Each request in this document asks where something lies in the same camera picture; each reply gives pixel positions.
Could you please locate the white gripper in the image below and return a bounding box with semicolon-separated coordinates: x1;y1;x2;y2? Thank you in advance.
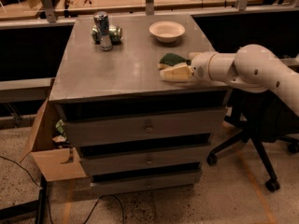
160;52;216;82

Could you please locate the green and yellow sponge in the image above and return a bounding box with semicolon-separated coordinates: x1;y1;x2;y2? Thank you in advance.
157;53;191;70

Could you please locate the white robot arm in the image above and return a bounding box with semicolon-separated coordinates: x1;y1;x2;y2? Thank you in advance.
160;45;299;116

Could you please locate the green soda can lying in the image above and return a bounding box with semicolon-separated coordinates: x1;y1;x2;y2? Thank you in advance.
91;25;122;44

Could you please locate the silver redbull can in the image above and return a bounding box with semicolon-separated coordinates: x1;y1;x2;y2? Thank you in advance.
93;11;113;51

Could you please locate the white ceramic bowl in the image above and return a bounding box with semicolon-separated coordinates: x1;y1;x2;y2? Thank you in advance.
149;21;185;43

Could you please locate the grey drawer cabinet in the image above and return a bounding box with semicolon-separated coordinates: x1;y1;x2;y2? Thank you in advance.
50;15;230;183

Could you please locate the black office chair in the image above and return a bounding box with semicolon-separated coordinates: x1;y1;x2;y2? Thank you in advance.
206;89;299;192

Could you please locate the middle grey drawer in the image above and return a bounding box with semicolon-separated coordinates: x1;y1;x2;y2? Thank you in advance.
80;146;210;175

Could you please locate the grey drawer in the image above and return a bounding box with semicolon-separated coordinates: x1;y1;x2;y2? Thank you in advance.
91;169;202;195
64;107;226;147
80;146;210;175

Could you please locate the bottom grey drawer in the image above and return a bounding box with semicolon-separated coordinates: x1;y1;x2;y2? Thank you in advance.
91;169;202;195

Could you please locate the top grey drawer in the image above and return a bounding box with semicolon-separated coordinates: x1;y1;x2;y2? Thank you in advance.
64;107;226;147

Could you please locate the open cardboard box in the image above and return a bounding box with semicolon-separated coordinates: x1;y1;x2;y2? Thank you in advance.
18;91;86;182

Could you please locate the black metal stand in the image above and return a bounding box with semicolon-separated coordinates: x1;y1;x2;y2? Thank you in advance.
0;175;48;224

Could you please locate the black floor cable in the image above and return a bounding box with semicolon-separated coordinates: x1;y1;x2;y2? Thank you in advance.
0;154;126;224

